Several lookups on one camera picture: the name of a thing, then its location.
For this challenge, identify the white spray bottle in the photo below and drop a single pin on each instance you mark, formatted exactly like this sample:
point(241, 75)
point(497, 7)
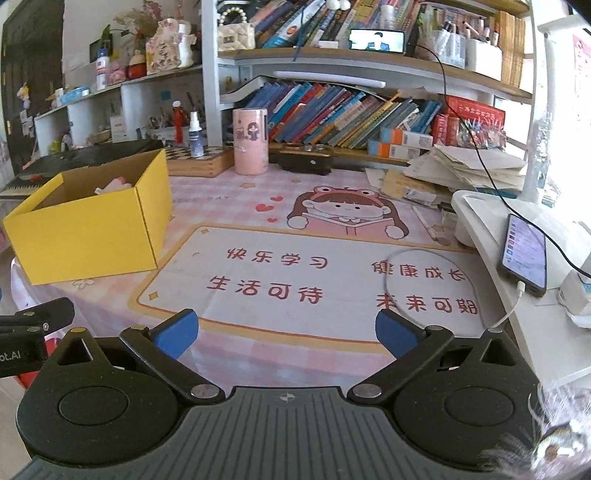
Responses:
point(196, 141)

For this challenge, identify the dried flower bouquet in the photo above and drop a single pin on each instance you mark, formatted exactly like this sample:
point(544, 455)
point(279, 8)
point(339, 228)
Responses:
point(138, 21)

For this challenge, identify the thick white-paged book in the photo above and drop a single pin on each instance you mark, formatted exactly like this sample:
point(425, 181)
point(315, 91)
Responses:
point(240, 94)

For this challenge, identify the red tassel ornament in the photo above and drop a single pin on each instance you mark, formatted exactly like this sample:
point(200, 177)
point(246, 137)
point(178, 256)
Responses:
point(178, 124)

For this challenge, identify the smartphone with lit screen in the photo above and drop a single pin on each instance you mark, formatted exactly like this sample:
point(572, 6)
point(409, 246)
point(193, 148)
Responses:
point(524, 254)

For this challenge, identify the wooden chessboard box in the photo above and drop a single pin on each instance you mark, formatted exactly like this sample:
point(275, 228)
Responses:
point(198, 164)

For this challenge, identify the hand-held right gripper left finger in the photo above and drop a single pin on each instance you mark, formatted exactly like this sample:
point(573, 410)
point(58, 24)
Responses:
point(178, 330)

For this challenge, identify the row of mixed books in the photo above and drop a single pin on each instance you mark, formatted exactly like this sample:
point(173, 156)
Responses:
point(323, 23)

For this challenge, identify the row of small bottles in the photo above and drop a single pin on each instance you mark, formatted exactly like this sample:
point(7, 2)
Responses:
point(448, 41)

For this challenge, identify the blue tissue pack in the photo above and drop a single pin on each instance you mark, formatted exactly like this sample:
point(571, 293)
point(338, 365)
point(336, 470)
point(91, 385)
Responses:
point(76, 94)

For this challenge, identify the plush door charm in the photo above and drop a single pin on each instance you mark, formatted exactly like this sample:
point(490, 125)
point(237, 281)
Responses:
point(23, 94)

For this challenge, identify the orange and blue box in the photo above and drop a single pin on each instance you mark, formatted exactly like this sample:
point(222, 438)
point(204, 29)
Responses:
point(392, 150)
point(406, 137)

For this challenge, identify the pink cartoon tumbler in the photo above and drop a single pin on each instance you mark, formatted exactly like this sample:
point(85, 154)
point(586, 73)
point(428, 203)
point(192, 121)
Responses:
point(250, 143)

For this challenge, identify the white bookshelf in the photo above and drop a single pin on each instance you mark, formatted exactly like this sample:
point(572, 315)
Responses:
point(210, 69)

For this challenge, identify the red patterned box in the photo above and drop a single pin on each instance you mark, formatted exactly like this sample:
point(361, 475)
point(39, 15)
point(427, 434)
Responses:
point(478, 120)

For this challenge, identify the smartphone showing video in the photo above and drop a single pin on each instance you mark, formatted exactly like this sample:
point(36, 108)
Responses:
point(376, 40)

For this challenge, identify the red and white doll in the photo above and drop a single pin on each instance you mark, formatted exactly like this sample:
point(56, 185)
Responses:
point(136, 67)

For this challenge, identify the black electronic keyboard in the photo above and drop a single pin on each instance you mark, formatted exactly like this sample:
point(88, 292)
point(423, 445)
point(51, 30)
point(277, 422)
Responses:
point(92, 154)

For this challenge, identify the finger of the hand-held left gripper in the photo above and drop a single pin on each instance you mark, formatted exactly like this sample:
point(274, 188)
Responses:
point(51, 314)

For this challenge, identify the floral cow figurine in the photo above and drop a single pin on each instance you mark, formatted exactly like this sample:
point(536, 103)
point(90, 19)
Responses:
point(168, 48)

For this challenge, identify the scattered brown envelopes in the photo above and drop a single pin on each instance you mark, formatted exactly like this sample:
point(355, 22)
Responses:
point(401, 187)

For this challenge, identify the white pen holder with pens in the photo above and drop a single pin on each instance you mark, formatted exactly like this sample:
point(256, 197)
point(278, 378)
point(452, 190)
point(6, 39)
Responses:
point(159, 131)

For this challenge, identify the yellow cardboard box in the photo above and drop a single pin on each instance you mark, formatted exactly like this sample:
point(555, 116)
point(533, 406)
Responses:
point(92, 230)

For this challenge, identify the white pen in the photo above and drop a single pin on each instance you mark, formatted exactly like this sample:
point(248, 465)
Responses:
point(425, 224)

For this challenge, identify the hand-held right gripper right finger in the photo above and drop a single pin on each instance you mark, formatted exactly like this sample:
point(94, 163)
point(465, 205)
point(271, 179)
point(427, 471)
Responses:
point(392, 332)

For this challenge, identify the pile of white papers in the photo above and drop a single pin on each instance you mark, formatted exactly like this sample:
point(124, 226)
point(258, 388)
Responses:
point(466, 168)

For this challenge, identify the row of blue books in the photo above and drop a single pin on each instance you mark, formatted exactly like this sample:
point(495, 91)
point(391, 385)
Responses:
point(341, 115)

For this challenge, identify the pink checked desktop mat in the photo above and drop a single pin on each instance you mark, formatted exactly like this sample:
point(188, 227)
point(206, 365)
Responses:
point(286, 286)

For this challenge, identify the white desk lamp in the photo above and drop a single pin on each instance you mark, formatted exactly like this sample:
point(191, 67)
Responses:
point(538, 138)

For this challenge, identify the white power adapter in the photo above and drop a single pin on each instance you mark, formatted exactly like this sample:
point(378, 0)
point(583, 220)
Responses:
point(575, 300)

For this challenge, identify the white bottle red label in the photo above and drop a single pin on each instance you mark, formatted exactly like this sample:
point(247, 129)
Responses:
point(103, 71)

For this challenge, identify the black picture frame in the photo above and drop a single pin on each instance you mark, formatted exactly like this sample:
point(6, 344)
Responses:
point(99, 50)

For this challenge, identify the black box with gems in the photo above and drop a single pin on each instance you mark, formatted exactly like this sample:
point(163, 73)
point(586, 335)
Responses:
point(304, 161)

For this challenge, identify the black door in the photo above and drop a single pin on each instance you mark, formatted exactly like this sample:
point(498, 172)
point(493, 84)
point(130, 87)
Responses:
point(32, 69)

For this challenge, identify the white cubby shelf unit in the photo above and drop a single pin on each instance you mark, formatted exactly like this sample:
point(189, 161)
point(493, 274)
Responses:
point(129, 99)

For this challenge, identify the white storage bin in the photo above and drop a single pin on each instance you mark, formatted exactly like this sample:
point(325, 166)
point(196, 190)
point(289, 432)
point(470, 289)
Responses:
point(484, 60)

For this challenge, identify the tan ribbed bundle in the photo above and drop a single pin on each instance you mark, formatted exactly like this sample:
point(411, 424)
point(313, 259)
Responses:
point(511, 50)

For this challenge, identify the grey fluffy fabric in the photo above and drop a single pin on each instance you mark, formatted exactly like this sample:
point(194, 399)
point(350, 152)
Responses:
point(549, 438)

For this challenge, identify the pink wall poster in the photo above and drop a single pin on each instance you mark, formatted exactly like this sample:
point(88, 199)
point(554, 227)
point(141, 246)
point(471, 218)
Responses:
point(582, 64)

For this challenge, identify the white light bar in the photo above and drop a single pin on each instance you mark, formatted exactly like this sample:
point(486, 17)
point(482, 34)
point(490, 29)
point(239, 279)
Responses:
point(330, 78)

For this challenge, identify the white quilted pearl handbag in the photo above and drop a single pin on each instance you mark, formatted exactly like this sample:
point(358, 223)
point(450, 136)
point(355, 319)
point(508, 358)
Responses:
point(236, 34)

